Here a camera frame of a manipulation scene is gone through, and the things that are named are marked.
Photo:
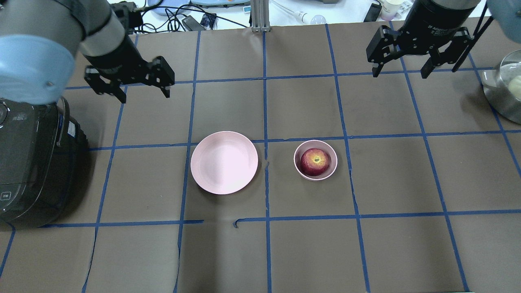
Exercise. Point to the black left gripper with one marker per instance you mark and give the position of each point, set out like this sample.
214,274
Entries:
118,56

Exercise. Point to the pink bowl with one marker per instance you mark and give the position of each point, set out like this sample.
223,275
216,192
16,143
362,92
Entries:
315,144

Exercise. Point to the pink plate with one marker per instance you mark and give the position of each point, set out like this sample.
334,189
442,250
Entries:
224,162

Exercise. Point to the red apple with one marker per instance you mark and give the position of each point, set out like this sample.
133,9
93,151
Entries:
314,162

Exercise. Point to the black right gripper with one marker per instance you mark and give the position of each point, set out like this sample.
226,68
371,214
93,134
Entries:
432,19

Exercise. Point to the black power adapter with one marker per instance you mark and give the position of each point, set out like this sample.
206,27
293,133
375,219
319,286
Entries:
190,24

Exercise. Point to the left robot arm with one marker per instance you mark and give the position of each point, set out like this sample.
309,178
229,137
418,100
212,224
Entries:
40,40

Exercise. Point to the white cup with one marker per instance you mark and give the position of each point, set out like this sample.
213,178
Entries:
390,9

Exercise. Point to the black rice cooker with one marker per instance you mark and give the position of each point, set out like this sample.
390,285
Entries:
39,147

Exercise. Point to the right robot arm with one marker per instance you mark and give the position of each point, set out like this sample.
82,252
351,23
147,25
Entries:
506,12

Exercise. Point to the steel pot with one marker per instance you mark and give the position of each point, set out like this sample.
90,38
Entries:
502,86

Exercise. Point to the aluminium camera post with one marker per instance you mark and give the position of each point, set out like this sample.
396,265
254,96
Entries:
259,15

